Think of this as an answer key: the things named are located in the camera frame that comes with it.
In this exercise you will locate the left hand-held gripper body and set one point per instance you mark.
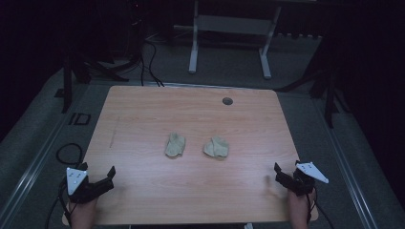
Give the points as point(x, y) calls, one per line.
point(76, 181)

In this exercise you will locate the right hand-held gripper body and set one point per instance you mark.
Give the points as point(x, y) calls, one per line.
point(305, 178)

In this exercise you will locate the beige paper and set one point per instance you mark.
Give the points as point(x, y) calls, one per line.
point(217, 147)
point(175, 145)

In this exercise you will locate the person's right hand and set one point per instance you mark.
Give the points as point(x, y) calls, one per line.
point(299, 206)

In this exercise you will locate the person's left hand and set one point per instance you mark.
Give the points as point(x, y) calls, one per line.
point(83, 211)

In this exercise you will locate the black metal stand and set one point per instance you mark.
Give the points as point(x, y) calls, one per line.
point(329, 95)
point(67, 86)

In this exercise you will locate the grey floor rail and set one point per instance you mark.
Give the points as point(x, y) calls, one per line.
point(35, 162)
point(348, 165)

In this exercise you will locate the white desk frame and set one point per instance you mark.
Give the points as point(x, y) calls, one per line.
point(232, 24)

